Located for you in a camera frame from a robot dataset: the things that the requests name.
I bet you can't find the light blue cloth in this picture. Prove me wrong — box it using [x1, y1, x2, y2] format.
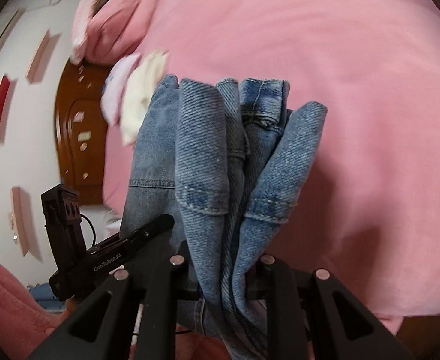
[28, 284, 65, 313]

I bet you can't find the pink bed blanket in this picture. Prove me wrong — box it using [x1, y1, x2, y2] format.
[102, 0, 440, 331]

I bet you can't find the white pillow with blue print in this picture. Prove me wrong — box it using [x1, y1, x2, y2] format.
[100, 54, 142, 124]

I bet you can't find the blue denim jacket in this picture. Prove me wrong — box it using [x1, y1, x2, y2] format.
[120, 74, 327, 360]

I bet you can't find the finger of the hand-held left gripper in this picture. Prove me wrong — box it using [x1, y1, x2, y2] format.
[120, 214, 175, 261]

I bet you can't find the person's left hand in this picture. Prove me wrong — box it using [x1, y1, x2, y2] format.
[62, 295, 80, 316]

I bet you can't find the brown wooden headboard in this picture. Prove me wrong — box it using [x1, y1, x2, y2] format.
[55, 60, 123, 207]

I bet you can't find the pink folded quilt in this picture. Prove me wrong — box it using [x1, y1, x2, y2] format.
[85, 0, 160, 64]

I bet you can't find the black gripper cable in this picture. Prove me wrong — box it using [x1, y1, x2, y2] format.
[78, 213, 97, 250]

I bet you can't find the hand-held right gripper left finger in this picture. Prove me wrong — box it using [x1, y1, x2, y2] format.
[27, 241, 199, 360]

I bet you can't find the person's pink fleece clothing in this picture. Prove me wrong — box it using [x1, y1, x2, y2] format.
[0, 245, 68, 360]

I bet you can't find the pink lace-edged pillow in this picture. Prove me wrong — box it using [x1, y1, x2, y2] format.
[70, 0, 110, 66]

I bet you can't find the white folded cloth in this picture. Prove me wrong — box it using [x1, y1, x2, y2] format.
[120, 49, 170, 147]

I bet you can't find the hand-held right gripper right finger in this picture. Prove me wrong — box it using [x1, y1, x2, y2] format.
[245, 254, 418, 360]

